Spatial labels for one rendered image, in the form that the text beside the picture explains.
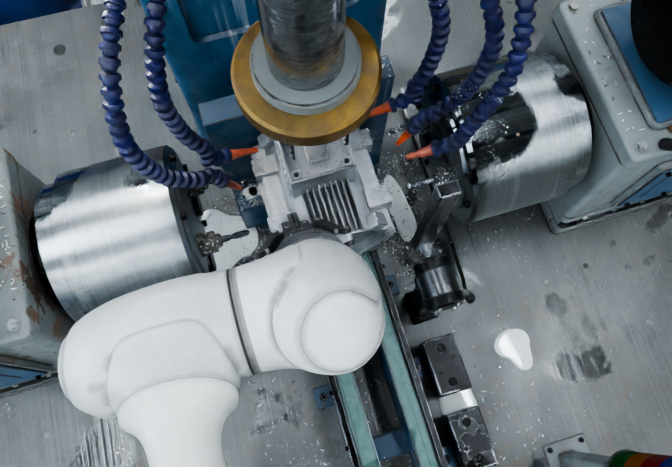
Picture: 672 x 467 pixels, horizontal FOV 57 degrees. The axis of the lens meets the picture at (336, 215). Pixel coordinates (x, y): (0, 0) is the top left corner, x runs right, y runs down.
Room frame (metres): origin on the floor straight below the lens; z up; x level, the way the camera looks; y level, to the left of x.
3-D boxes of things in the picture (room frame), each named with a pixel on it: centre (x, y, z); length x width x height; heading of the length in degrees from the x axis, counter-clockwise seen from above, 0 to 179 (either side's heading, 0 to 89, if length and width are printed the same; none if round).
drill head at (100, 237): (0.25, 0.36, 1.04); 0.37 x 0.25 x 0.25; 107
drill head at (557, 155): (0.45, -0.29, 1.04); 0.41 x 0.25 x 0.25; 107
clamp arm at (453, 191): (0.27, -0.14, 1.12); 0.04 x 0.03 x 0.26; 17
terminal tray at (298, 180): (0.39, 0.04, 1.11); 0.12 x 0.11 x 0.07; 18
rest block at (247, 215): (0.39, 0.15, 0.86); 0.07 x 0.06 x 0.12; 107
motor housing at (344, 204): (0.35, 0.02, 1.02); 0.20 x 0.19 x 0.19; 18
